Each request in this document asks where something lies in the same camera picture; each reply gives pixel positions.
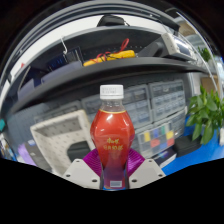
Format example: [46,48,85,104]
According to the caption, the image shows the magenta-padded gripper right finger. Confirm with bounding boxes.
[125,148,167,190]

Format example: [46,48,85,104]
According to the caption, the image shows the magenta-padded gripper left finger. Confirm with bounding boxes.
[62,148,103,190]

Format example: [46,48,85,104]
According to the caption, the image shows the red drink bottle white cap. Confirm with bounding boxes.
[89,84,136,191]

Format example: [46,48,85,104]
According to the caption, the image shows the black box white label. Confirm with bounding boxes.
[153,146,178,168]

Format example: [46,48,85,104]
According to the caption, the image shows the black rounded speaker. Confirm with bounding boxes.
[66,140,92,162]

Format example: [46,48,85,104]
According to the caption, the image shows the clear box coloured parts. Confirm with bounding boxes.
[137,121,176,158]

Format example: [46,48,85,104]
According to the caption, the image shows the cream dotted pegboard tray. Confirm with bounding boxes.
[29,109,97,177]

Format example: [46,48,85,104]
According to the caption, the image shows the dark grey flat box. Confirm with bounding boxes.
[24,139,52,173]

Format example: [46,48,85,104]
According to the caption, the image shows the black zip case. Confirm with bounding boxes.
[174,134,203,158]

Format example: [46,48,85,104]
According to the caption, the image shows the grey small-parts drawer cabinet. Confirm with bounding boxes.
[146,108,188,141]
[81,83,152,129]
[33,99,83,124]
[148,79,186,116]

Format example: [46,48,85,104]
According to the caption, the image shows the green potted plant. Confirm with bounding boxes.
[185,85,224,145]

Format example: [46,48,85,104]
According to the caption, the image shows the dark grey workbench shelf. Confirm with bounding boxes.
[9,56,214,114]

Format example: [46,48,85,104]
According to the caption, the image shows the navy blue flat box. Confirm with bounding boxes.
[41,60,84,84]

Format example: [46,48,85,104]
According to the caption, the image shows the yellow multimeter red leads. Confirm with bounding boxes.
[82,38,137,68]

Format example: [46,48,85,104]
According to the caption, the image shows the white bench instrument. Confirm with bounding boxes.
[162,32,198,59]

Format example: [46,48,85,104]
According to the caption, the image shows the white shelf unit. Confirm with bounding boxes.
[176,16,224,101]

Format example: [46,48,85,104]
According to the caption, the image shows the dark grey overhead shelf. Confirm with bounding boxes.
[4,23,181,84]

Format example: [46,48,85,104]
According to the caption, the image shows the black lamp head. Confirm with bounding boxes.
[96,14,127,28]

